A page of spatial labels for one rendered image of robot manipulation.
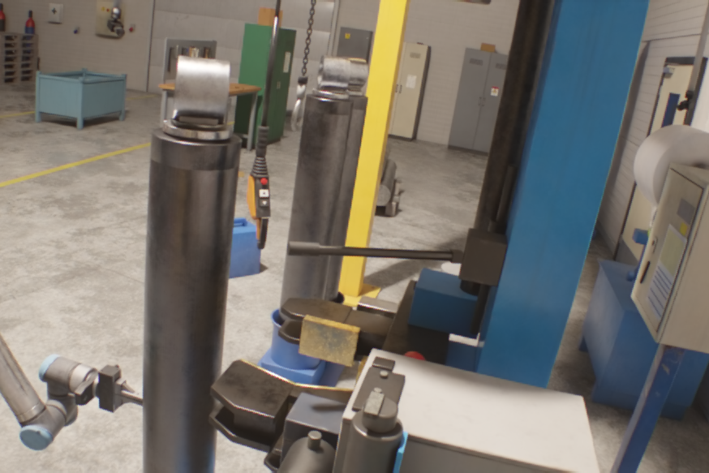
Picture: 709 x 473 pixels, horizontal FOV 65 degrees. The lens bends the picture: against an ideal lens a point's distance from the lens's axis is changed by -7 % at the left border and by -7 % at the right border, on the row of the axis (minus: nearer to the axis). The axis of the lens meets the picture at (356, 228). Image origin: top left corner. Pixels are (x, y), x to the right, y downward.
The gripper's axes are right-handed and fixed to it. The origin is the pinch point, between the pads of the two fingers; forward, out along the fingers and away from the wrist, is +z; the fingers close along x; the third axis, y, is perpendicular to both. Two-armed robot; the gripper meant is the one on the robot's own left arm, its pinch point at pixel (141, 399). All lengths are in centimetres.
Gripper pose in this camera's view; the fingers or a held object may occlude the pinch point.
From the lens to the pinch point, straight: 183.7
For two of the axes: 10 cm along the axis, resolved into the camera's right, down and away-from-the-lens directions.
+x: -1.5, 9.4, 3.0
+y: 2.2, -2.7, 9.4
